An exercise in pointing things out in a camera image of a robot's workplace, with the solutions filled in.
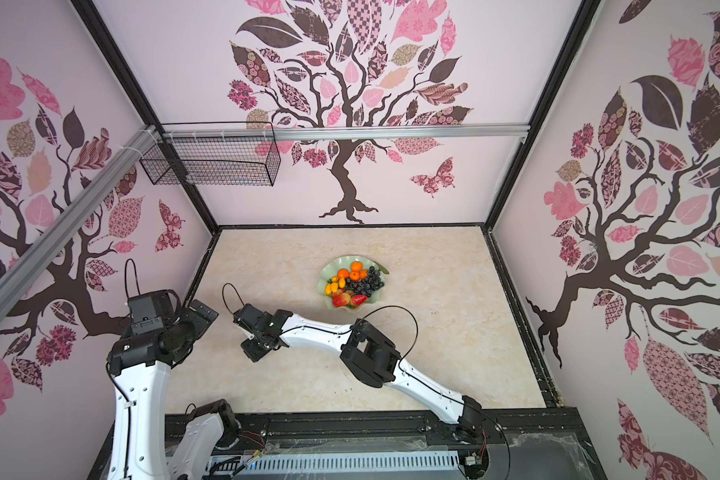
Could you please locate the large red strawberry front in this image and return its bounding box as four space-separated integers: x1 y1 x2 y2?
351 294 368 307

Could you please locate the green scalloped fruit bowl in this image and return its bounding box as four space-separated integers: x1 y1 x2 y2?
316 255 390 310

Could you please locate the aluminium rail back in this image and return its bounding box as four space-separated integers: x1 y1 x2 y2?
162 123 530 142

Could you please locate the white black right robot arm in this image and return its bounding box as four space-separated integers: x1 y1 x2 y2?
233 304 484 442

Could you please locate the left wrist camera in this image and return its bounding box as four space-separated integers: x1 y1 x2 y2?
127 289 180 335

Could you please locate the aluminium rail left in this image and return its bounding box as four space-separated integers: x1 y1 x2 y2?
0 125 160 323

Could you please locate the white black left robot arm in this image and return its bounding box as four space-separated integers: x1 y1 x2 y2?
106 290 240 479

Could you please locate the black wire basket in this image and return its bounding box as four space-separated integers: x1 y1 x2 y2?
140 120 281 187

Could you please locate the black base frame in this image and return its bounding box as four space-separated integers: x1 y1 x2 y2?
165 405 606 479

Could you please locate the dark grape bunch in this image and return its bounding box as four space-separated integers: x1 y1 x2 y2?
343 262 386 297

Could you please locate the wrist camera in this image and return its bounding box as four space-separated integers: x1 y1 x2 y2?
233 304 273 335
127 289 180 335

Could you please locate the white vented strip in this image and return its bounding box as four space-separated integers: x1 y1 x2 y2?
204 451 464 479

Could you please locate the aluminium rail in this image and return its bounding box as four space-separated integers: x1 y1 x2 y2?
0 125 160 323
162 123 530 142

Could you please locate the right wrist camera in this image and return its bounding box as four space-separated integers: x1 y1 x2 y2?
233 304 273 335

